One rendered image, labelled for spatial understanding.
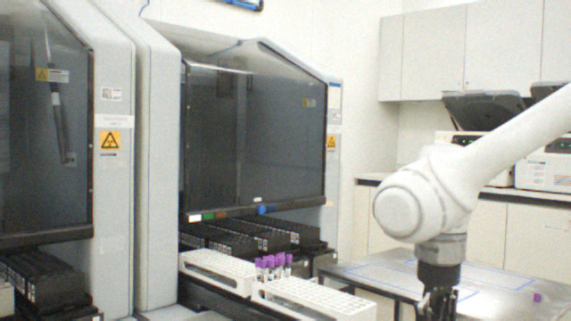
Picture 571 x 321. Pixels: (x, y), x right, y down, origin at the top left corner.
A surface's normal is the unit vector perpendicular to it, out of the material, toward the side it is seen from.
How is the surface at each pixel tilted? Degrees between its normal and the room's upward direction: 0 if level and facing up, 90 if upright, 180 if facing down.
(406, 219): 95
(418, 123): 90
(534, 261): 90
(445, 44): 90
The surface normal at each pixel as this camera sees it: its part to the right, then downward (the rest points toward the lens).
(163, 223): 0.71, 0.06
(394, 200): -0.65, 0.18
